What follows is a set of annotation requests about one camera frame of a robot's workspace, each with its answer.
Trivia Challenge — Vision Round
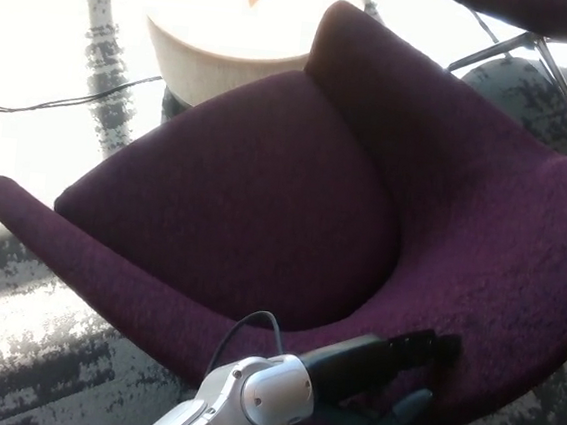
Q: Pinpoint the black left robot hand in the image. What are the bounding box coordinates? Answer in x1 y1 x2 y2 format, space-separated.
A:
291 317 465 425

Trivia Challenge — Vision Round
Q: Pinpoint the purple fabric armchair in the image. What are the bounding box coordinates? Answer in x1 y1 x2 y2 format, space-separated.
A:
0 0 567 425

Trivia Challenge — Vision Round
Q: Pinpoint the purple armchair seat cushion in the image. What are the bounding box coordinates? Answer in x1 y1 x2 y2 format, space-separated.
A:
44 48 418 342

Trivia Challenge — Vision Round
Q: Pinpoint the round white side table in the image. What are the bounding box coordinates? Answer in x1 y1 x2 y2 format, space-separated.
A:
126 0 373 140

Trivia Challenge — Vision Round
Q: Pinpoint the purple chair with metal legs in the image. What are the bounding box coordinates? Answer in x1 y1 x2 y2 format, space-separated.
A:
414 0 567 146

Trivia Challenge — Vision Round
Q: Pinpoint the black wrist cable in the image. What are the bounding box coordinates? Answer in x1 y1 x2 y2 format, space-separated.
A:
206 305 289 389

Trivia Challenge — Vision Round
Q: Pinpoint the thin black floor cable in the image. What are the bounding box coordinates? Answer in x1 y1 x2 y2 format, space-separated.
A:
0 60 164 142

